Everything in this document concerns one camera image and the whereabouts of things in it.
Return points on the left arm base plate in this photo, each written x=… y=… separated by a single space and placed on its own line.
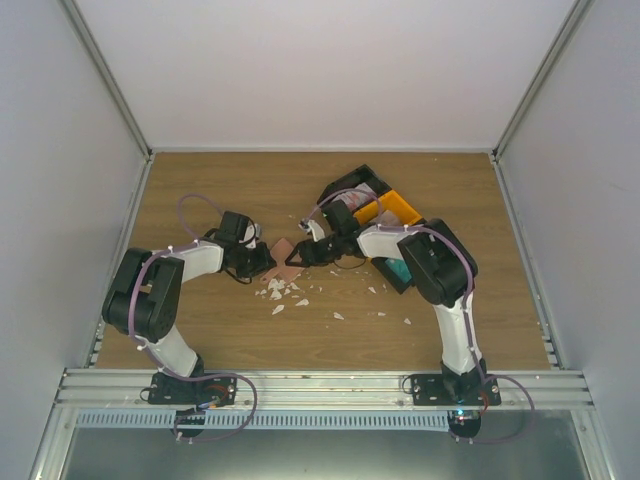
x=167 y=390

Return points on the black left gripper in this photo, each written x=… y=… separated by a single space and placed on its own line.
x=265 y=261

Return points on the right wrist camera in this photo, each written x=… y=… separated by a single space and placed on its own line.
x=313 y=229

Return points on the pink card holder wallet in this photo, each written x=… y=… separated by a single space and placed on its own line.
x=280 y=251

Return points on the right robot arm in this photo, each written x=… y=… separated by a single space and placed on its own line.
x=440 y=268

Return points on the yellow bin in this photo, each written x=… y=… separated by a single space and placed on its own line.
x=392 y=201

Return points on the grey cable duct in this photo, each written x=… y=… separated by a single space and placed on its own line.
x=283 y=420

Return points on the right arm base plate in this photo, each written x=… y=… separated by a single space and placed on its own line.
x=429 y=389

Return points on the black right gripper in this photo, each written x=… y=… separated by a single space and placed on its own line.
x=306 y=247

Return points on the red white card stack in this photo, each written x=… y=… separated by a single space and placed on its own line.
x=357 y=197

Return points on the black bin teal cards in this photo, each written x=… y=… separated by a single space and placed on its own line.
x=380 y=264

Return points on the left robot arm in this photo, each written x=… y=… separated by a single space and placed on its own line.
x=143 y=298

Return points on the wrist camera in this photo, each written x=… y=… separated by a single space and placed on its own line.
x=252 y=235
x=313 y=229

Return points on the teal card stack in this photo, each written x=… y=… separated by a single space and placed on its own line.
x=400 y=270

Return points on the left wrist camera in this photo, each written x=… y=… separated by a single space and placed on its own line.
x=252 y=235

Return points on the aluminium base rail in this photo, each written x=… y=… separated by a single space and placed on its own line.
x=330 y=390

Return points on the white debris pile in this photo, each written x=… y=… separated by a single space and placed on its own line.
x=281 y=295

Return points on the black bin red cards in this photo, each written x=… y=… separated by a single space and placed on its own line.
x=362 y=174

